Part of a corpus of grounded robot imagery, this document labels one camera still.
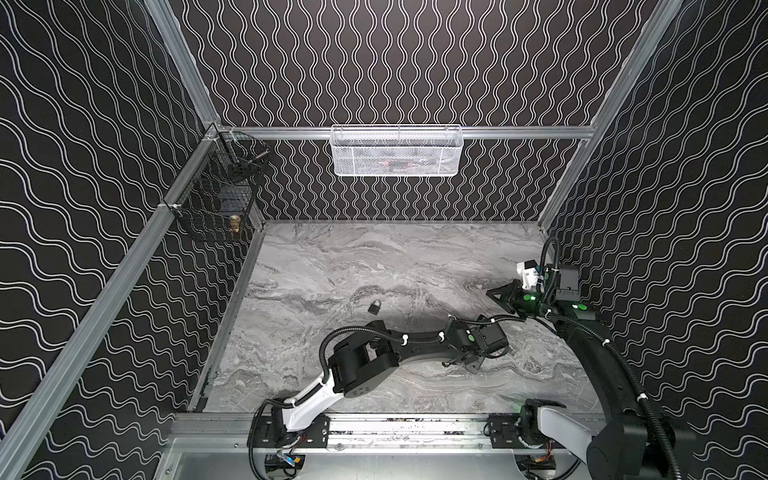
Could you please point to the brass bell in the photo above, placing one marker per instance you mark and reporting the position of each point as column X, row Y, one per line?
column 235, row 222

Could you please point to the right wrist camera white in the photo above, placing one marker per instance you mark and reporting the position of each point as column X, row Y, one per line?
column 529, row 273

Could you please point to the white mesh basket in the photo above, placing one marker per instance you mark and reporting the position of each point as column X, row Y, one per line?
column 394, row 150

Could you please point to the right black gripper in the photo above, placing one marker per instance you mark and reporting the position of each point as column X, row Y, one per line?
column 516, row 297

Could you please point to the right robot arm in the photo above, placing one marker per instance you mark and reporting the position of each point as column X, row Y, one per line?
column 636, row 440

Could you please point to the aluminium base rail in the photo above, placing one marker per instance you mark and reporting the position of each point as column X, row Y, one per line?
column 355, row 433

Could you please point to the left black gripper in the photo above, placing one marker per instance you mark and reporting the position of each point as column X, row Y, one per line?
column 471, row 360

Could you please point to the black wire basket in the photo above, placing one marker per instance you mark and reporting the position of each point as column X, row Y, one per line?
column 226, row 183

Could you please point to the black padlock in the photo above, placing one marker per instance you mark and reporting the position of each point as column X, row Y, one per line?
column 375, row 307

